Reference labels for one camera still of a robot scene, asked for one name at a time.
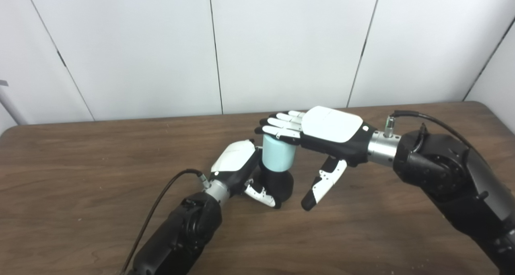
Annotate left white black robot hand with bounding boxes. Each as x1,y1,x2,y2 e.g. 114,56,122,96
209,139,281,209

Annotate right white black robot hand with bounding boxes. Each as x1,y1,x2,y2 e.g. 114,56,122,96
254,105,378,211

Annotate light-blue hose piece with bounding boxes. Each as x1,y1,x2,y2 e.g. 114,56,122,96
262,134,297,173

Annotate black flared nozzle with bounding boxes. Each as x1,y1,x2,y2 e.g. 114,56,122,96
257,162,295,203

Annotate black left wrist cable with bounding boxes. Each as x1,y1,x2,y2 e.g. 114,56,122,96
120,169,212,275

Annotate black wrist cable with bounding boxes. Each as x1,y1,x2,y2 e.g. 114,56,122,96
120,169,212,275
384,110,477,151

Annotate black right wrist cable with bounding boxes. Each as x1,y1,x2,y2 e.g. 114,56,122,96
384,110,477,151

